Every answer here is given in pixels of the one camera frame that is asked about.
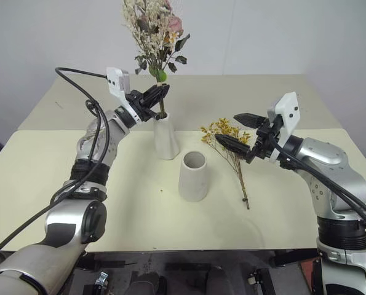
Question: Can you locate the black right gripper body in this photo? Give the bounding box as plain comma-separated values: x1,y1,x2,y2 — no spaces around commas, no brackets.
245,117,282,164

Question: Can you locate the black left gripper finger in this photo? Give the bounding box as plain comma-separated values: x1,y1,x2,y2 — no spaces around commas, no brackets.
145,91,169,111
142,84,171,101

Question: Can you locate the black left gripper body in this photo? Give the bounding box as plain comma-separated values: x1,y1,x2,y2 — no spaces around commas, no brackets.
127,89,159,123

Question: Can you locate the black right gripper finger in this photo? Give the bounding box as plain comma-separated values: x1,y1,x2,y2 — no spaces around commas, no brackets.
233,112,268,129
214,133,253,154

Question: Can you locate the pink and white flower bouquet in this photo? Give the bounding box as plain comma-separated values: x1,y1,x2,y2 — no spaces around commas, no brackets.
122,0,191,119

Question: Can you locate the yellow dried flower bouquet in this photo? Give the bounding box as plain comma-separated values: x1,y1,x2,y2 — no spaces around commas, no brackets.
200,117,252,211

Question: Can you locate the slim white vase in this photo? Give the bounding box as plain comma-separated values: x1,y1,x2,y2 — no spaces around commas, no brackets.
153,111,181,161

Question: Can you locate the wide white vase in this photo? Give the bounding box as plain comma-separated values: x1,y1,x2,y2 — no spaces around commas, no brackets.
178,151,210,203

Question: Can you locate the silver metal clamp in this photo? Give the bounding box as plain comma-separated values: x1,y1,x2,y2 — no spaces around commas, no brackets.
246,269,264,286
95,271,110,290

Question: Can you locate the red panel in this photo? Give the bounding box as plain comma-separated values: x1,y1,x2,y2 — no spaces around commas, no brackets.
296,257,322,295

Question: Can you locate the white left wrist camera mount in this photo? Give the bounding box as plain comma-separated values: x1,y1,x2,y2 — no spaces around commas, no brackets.
105,66,140,121

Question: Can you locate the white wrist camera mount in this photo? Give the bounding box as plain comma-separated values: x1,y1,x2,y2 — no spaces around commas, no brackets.
266,91,301,162
105,66,140,121

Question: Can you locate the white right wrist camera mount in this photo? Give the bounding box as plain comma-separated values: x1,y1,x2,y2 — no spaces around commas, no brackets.
266,91,301,162

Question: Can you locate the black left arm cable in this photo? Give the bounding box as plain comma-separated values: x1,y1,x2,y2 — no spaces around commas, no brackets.
0,66,110,259

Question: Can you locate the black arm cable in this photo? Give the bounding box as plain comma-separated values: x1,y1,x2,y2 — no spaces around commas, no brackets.
0,66,110,259
267,132,366,241

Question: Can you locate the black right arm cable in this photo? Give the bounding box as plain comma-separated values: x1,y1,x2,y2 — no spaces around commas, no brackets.
267,132,366,241

